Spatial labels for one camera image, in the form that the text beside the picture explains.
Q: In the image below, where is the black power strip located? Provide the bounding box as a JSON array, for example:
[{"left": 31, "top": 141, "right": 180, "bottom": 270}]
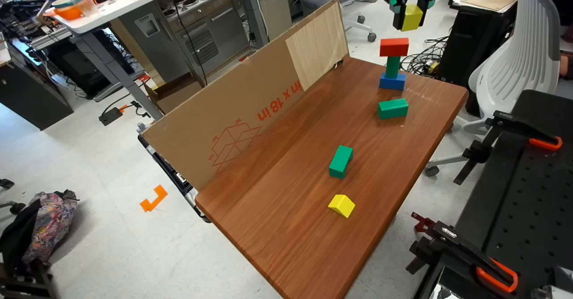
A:
[{"left": 98, "top": 106, "right": 124, "bottom": 126}]

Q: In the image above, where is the yellow wedge block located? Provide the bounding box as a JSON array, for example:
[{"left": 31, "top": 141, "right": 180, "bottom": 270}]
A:
[{"left": 328, "top": 194, "right": 356, "bottom": 219}]

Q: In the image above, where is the black cabinet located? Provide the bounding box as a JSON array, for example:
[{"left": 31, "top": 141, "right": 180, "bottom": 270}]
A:
[{"left": 435, "top": 0, "right": 520, "bottom": 117}]

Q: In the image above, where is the blue block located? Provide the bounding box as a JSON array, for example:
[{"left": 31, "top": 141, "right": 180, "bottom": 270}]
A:
[{"left": 379, "top": 73, "right": 407, "bottom": 91}]

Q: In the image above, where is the heap of black cables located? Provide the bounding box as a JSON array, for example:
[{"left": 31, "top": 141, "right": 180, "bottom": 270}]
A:
[{"left": 400, "top": 34, "right": 449, "bottom": 78}]

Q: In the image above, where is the orange bowl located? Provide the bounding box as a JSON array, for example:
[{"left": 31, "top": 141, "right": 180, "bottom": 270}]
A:
[{"left": 52, "top": 0, "right": 84, "bottom": 21}]

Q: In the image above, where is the grey toy kitchen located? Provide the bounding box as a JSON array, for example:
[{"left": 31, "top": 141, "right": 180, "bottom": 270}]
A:
[{"left": 120, "top": 0, "right": 251, "bottom": 86}]

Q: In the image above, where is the red block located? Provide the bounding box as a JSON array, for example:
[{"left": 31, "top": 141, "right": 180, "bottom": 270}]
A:
[{"left": 380, "top": 38, "right": 410, "bottom": 57}]

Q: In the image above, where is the small green block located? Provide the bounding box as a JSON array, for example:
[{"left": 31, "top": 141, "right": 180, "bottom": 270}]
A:
[{"left": 385, "top": 56, "right": 401, "bottom": 79}]

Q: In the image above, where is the white table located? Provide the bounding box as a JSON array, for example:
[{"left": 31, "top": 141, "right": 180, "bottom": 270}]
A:
[{"left": 44, "top": 0, "right": 203, "bottom": 120}]

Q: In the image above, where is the cardboard box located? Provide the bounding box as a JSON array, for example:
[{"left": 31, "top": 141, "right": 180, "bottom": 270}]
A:
[{"left": 143, "top": 73, "right": 205, "bottom": 115}]

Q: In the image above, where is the colourful backpack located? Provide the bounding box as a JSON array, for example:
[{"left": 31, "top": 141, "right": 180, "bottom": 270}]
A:
[{"left": 0, "top": 190, "right": 79, "bottom": 275}]

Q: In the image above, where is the cardboard panel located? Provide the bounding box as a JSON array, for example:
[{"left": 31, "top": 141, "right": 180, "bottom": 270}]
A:
[{"left": 141, "top": 0, "right": 351, "bottom": 192}]

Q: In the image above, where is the black clamp with orange handle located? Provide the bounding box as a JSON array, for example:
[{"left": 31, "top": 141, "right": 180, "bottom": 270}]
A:
[
  {"left": 406, "top": 211, "right": 520, "bottom": 299},
  {"left": 453, "top": 110, "right": 564, "bottom": 186}
]

